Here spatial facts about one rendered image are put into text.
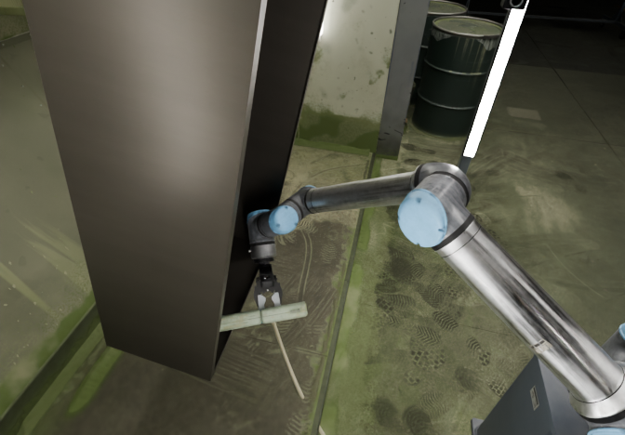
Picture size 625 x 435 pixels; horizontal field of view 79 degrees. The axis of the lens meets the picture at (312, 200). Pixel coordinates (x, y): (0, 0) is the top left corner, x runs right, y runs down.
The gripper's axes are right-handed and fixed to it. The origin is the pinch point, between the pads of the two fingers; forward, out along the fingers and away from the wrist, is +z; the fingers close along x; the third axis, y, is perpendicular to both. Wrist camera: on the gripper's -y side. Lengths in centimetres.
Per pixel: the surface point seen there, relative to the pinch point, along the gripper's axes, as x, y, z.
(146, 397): 52, 40, 29
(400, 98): -113, 108, -125
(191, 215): 15, -60, -28
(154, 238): 24, -50, -26
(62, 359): 87, 48, 10
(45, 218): 92, 46, -51
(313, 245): -32, 87, -26
